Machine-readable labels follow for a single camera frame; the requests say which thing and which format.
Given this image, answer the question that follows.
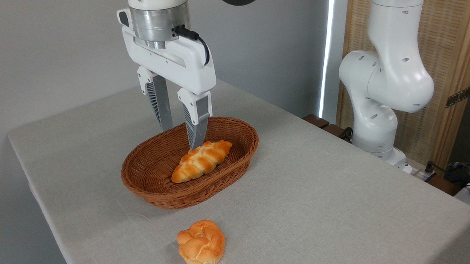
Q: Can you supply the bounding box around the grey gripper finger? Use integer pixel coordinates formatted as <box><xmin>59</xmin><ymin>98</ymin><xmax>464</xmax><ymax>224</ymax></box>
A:
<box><xmin>174</xmin><ymin>88</ymin><xmax>213</xmax><ymax>151</ymax></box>
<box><xmin>134</xmin><ymin>66</ymin><xmax>176</xmax><ymax>132</ymax></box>

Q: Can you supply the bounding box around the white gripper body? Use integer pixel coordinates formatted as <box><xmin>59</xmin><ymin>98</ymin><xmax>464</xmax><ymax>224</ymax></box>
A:
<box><xmin>113</xmin><ymin>8</ymin><xmax>220</xmax><ymax>96</ymax></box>

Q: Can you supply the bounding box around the long braided bread loaf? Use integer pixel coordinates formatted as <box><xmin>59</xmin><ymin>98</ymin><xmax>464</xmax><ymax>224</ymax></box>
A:
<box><xmin>171</xmin><ymin>137</ymin><xmax>233</xmax><ymax>186</ymax></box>

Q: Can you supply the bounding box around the round knotted bread roll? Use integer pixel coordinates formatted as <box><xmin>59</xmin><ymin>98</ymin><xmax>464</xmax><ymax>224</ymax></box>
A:
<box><xmin>176</xmin><ymin>218</ymin><xmax>227</xmax><ymax>264</ymax></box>

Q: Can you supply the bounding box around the brown oval wicker basket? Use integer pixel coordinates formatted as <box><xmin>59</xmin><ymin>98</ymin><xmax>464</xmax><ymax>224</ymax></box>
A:
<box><xmin>119</xmin><ymin>111</ymin><xmax>260</xmax><ymax>213</ymax></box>

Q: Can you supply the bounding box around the light grey tablecloth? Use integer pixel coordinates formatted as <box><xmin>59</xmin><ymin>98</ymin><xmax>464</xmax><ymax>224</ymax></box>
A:
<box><xmin>1</xmin><ymin>68</ymin><xmax>470</xmax><ymax>264</ymax></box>

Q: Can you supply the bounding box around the white power strip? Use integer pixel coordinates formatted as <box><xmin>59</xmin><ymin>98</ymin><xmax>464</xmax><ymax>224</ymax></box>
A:
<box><xmin>410</xmin><ymin>167</ymin><xmax>437</xmax><ymax>183</ymax></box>

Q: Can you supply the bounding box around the dark metal screen hinge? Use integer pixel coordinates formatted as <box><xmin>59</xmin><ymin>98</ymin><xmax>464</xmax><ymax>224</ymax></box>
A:
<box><xmin>445</xmin><ymin>85</ymin><xmax>470</xmax><ymax>109</ymax></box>

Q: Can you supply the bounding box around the wooden woven folding screen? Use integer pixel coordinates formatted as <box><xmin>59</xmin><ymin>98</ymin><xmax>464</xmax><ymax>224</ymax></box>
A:
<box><xmin>334</xmin><ymin>0</ymin><xmax>470</xmax><ymax>173</ymax></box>

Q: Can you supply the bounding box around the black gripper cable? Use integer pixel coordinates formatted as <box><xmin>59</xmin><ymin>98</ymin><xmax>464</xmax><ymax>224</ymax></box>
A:
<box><xmin>172</xmin><ymin>25</ymin><xmax>212</xmax><ymax>66</ymax></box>

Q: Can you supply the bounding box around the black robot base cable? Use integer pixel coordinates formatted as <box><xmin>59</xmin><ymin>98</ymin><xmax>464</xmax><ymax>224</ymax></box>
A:
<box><xmin>339</xmin><ymin>126</ymin><xmax>355</xmax><ymax>143</ymax></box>

